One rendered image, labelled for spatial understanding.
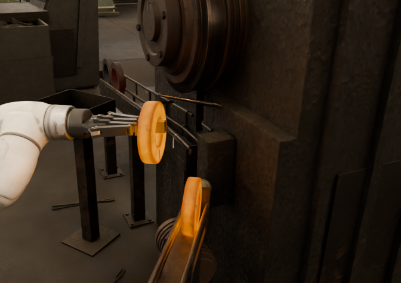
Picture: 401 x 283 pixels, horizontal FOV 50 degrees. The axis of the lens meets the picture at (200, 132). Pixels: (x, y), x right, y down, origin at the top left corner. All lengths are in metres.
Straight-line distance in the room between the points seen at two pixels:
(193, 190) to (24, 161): 0.41
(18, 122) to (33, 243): 1.23
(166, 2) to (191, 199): 0.57
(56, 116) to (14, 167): 0.16
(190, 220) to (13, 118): 0.50
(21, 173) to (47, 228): 1.31
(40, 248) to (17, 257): 0.11
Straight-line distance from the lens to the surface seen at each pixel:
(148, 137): 0.99
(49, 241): 2.27
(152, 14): 1.35
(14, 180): 1.05
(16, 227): 2.42
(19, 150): 1.08
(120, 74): 2.28
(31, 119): 1.12
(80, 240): 2.22
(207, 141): 1.28
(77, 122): 1.08
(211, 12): 1.23
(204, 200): 1.21
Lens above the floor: 1.32
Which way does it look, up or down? 23 degrees down
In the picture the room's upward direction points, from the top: 2 degrees clockwise
